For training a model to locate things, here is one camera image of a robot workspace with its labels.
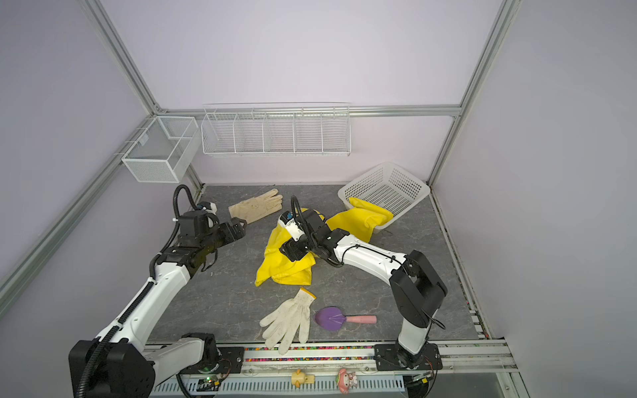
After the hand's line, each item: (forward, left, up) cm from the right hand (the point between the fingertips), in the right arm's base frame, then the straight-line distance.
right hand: (286, 242), depth 84 cm
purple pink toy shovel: (-21, -15, -13) cm, 29 cm away
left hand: (+3, +17, +5) cm, 17 cm away
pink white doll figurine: (-38, -19, -11) cm, 44 cm away
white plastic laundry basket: (+40, -44, -14) cm, 61 cm away
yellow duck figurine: (-38, -6, -9) cm, 39 cm away
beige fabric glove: (+27, +18, -14) cm, 36 cm away
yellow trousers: (+13, -26, -6) cm, 30 cm away
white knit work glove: (-22, +1, -14) cm, 26 cm away
